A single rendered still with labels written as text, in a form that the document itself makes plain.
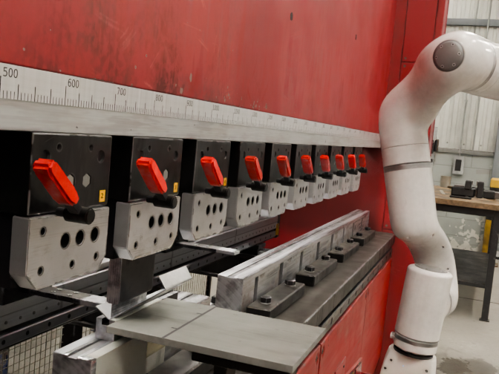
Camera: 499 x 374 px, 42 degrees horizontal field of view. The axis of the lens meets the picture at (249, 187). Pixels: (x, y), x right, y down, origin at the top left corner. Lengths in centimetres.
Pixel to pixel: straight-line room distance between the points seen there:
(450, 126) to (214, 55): 751
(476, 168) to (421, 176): 723
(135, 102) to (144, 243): 20
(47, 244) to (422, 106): 74
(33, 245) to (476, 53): 77
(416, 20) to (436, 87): 191
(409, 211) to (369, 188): 180
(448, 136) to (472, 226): 117
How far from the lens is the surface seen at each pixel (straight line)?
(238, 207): 123
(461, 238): 853
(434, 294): 124
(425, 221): 124
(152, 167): 81
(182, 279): 94
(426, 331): 126
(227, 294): 139
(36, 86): 68
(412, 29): 305
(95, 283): 134
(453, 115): 849
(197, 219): 105
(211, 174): 101
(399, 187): 124
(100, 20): 78
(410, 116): 124
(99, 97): 78
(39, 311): 121
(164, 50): 91
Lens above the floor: 128
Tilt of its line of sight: 5 degrees down
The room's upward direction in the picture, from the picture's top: 5 degrees clockwise
